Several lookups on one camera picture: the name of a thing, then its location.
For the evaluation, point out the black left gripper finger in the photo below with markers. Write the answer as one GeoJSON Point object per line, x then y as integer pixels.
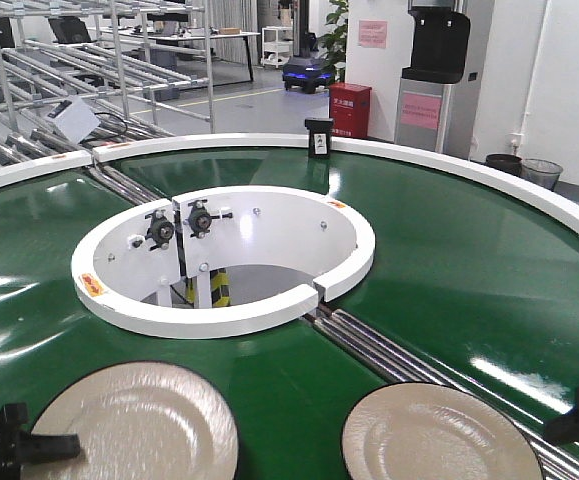
{"type": "Point", "coordinates": [47, 448]}

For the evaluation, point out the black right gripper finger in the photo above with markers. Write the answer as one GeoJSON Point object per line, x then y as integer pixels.
{"type": "Point", "coordinates": [561, 431]}

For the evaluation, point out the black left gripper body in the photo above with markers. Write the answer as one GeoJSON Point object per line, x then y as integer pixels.
{"type": "Point", "coordinates": [12, 418]}

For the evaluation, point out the beige textured plate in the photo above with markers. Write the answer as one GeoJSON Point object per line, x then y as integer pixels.
{"type": "Point", "coordinates": [425, 431]}
{"type": "Point", "coordinates": [141, 420]}

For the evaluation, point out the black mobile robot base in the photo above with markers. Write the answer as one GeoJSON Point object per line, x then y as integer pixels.
{"type": "Point", "coordinates": [306, 73]}

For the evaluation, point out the white outer conveyor rim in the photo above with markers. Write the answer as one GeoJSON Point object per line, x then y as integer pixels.
{"type": "Point", "coordinates": [551, 204]}

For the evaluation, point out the grey mesh waste bin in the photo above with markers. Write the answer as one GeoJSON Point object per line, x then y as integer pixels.
{"type": "Point", "coordinates": [541, 172]}

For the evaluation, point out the black mesh waste bin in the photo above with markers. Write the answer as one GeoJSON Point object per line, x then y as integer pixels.
{"type": "Point", "coordinates": [507, 163]}

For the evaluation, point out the grey water dispenser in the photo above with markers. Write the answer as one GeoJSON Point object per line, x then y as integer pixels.
{"type": "Point", "coordinates": [437, 64]}

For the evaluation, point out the white box on rack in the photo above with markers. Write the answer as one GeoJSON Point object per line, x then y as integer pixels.
{"type": "Point", "coordinates": [73, 118]}

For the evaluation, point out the metal roller rack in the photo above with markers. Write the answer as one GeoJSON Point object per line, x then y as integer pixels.
{"type": "Point", "coordinates": [50, 50]}

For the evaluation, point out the red fire extinguisher box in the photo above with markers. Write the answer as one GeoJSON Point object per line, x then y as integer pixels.
{"type": "Point", "coordinates": [349, 107]}

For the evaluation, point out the black sensor box on rim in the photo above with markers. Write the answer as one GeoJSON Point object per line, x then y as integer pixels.
{"type": "Point", "coordinates": [319, 133]}

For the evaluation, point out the office desk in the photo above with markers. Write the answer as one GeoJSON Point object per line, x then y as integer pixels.
{"type": "Point", "coordinates": [232, 55]}

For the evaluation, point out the green leafy plant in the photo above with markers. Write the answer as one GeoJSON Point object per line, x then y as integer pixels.
{"type": "Point", "coordinates": [334, 41]}

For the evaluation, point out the white rolling cart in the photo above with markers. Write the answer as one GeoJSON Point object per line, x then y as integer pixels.
{"type": "Point", "coordinates": [277, 46]}

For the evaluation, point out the left black bearing mount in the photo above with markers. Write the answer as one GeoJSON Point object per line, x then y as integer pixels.
{"type": "Point", "coordinates": [160, 230]}

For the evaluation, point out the black bearing mount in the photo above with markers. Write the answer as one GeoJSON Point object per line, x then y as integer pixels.
{"type": "Point", "coordinates": [200, 219]}
{"type": "Point", "coordinates": [160, 230]}

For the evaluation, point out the right black bearing mount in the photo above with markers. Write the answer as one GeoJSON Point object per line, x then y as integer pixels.
{"type": "Point", "coordinates": [200, 219]}

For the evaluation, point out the pink wall notice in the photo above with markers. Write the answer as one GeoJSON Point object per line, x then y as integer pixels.
{"type": "Point", "coordinates": [372, 34]}

